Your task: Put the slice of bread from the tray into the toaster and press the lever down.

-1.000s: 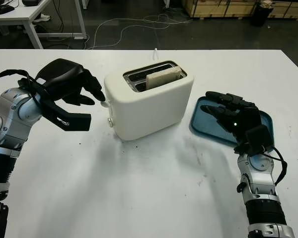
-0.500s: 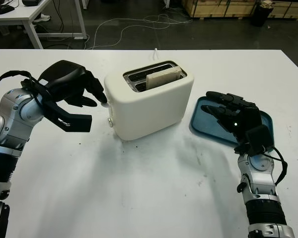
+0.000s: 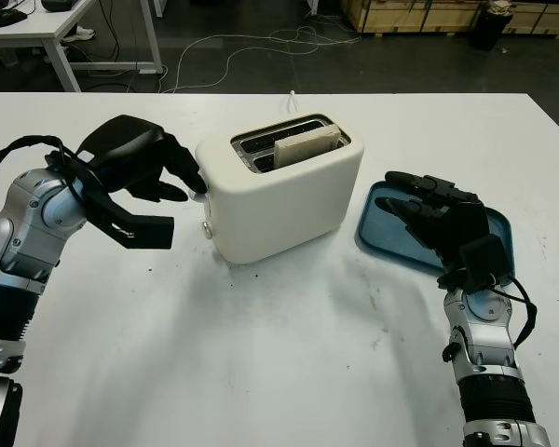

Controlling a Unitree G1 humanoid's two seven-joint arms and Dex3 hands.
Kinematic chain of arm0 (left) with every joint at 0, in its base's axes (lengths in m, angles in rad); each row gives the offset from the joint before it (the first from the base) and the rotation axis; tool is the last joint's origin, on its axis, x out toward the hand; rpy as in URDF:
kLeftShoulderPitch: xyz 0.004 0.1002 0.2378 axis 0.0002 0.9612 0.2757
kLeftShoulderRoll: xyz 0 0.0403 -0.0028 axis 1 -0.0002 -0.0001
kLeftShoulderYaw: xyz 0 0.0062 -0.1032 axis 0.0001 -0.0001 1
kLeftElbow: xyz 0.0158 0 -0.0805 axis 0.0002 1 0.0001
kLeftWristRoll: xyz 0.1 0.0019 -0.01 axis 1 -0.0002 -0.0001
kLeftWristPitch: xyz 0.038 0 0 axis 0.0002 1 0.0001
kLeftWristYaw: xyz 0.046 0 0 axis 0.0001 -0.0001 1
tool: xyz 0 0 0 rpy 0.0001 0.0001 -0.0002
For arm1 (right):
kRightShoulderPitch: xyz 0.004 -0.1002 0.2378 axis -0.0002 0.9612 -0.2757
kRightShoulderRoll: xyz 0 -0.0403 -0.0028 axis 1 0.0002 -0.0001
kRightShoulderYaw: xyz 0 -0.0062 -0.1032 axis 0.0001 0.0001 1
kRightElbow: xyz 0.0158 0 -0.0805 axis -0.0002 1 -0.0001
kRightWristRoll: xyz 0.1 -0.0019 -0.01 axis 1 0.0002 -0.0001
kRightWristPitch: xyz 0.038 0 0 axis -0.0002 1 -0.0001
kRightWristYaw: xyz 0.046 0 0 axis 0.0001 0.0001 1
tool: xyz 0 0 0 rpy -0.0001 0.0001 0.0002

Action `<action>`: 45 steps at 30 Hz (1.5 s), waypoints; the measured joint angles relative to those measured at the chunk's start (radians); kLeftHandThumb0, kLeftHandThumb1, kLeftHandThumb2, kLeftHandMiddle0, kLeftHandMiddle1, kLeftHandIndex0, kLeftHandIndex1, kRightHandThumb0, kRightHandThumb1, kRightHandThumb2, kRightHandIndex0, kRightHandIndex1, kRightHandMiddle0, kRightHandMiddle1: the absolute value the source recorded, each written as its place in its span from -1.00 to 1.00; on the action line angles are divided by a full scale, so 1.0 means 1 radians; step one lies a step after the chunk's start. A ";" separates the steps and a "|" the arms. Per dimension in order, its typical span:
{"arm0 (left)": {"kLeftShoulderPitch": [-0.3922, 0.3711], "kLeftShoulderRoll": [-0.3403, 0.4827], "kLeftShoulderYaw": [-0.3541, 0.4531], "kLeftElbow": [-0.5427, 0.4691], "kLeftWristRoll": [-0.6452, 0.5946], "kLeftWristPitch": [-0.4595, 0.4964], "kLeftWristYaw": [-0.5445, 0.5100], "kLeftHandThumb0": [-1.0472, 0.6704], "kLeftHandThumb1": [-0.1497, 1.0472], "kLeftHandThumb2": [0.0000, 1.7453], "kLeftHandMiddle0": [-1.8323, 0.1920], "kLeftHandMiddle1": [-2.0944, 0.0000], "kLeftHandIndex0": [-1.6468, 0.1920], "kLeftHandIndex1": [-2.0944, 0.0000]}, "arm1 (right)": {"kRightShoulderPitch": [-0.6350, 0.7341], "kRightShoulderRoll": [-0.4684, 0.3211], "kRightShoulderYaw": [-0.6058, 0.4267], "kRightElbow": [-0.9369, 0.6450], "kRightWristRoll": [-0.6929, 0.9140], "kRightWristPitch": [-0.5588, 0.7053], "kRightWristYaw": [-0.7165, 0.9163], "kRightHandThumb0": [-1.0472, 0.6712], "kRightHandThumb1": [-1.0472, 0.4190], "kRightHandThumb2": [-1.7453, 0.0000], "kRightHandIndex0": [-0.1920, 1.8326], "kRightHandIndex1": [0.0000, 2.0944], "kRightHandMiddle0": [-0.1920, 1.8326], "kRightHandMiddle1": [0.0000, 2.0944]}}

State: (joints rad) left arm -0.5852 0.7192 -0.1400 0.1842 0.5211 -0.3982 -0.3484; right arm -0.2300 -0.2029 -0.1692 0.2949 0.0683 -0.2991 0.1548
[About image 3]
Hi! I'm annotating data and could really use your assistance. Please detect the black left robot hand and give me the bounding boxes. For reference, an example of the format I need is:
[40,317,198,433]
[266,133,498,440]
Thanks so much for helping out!
[75,114,208,204]

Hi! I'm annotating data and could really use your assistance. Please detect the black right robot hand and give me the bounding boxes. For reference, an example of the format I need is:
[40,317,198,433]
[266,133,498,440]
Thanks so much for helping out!
[375,170,494,277]

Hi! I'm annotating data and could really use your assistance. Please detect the slice of white bread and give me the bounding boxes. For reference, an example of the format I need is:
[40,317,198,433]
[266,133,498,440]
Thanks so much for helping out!
[273,123,342,169]

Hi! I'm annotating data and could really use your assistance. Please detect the dark blue plastic tray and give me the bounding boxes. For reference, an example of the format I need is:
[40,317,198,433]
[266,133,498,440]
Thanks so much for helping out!
[355,181,513,286]

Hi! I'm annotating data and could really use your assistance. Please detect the cream white two-slot toaster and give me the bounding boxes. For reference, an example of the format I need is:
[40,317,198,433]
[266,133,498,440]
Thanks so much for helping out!
[195,113,367,266]

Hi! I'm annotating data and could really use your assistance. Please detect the white office desk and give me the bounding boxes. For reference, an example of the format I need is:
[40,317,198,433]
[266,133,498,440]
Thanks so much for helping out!
[0,0,164,92]

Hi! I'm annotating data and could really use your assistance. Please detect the black computer mouse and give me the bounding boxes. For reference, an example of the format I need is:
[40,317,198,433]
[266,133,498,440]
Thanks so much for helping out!
[0,9,29,27]

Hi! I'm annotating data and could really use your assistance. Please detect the black waste bin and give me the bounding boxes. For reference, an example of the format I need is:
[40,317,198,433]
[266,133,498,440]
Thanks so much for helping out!
[469,0,515,52]

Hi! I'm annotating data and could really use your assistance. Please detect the stacked wooden crates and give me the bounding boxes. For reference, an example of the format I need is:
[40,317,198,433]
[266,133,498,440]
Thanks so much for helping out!
[342,0,559,39]

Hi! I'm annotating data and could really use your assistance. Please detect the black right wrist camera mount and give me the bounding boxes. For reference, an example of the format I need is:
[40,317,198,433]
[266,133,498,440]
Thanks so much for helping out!
[458,234,508,294]

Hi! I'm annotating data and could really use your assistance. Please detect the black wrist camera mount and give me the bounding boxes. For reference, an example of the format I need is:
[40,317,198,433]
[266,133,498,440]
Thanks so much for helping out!
[458,234,508,294]
[72,156,175,251]

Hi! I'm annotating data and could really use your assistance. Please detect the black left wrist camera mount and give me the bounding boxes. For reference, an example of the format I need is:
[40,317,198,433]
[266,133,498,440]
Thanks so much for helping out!
[72,156,175,251]

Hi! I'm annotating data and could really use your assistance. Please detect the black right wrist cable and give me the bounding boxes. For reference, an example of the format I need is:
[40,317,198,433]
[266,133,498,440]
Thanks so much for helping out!
[437,269,539,362]

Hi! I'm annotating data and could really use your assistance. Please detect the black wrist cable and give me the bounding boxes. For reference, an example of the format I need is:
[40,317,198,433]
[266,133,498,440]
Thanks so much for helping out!
[0,134,86,225]
[437,269,539,362]

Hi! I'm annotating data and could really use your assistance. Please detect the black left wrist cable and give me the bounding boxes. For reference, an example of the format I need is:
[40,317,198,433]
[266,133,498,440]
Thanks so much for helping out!
[0,134,86,225]

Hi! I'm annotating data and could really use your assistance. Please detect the white cable on floor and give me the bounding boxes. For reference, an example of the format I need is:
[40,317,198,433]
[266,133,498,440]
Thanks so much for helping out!
[160,25,362,93]

